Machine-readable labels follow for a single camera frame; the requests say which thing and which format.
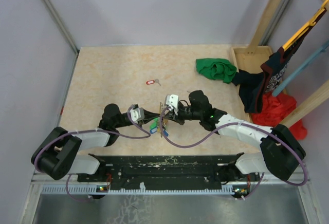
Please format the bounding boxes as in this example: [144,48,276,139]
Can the yellow hanger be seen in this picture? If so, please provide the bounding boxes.
[282,0,328,51]

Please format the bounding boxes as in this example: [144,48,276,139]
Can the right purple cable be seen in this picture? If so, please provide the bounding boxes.
[159,105,309,200]

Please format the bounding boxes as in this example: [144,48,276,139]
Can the red cloth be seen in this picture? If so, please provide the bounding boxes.
[251,92,297,127]

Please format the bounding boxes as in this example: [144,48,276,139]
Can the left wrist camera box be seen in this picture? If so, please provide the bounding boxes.
[127,104,145,123]

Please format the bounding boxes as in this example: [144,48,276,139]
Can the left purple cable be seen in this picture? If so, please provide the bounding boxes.
[34,105,152,203]

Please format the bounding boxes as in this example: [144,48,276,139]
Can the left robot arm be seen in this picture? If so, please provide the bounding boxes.
[31,103,160,181]

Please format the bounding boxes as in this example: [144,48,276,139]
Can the grey corner wall post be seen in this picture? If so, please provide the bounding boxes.
[41,0,80,55]

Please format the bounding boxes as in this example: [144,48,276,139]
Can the wooden rack frame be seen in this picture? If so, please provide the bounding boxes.
[231,0,328,127]

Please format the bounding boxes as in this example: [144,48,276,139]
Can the green cloth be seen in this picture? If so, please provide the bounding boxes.
[196,58,237,84]

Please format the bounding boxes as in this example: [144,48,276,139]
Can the light blue hanger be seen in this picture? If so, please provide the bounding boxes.
[272,40,328,97]

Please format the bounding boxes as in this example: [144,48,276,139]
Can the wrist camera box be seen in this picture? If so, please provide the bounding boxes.
[127,104,145,123]
[165,94,179,115]

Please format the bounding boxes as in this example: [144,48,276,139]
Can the dark navy shirt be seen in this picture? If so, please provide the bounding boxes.
[232,30,309,114]

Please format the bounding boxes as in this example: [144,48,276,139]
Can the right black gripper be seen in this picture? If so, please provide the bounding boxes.
[164,104,203,126]

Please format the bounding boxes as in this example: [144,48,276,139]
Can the large keyring with tagged keys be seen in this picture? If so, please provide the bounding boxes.
[149,118,169,137]

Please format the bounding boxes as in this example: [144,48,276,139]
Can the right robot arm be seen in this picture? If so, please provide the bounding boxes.
[165,90,306,182]

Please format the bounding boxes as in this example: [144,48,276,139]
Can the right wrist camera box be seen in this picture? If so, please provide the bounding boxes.
[165,94,179,115]

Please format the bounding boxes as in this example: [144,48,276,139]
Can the purple cable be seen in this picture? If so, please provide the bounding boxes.
[34,105,152,203]
[159,105,309,200]

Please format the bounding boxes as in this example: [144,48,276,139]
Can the aluminium rail frame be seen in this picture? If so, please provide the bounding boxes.
[19,134,319,224]

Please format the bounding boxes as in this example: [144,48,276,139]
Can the key with red tag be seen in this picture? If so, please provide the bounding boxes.
[146,79,161,86]

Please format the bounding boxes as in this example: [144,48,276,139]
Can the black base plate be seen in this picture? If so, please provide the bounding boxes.
[77,154,259,191]

